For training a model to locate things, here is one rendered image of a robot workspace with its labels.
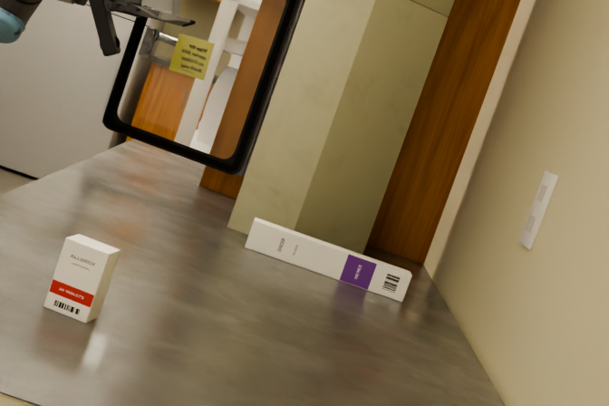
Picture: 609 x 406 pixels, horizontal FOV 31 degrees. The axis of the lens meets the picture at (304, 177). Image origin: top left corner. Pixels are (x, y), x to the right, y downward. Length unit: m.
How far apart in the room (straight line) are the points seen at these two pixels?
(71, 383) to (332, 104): 1.02
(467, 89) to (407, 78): 0.30
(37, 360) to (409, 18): 1.14
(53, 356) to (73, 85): 5.93
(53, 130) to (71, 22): 0.67
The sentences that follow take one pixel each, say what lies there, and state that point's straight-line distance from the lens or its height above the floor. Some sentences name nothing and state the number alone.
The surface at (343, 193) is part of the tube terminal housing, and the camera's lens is 1.91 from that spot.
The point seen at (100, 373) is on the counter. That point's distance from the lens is 0.96.
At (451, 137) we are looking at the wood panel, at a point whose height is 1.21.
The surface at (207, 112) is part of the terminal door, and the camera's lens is 2.17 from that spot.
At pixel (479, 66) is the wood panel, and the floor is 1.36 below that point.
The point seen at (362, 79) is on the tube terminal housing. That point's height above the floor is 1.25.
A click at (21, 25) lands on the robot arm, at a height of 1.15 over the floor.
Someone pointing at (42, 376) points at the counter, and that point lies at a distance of 0.91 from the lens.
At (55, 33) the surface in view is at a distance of 6.89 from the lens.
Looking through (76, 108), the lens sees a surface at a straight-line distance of 6.87.
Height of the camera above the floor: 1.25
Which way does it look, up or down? 6 degrees down
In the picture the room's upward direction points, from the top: 19 degrees clockwise
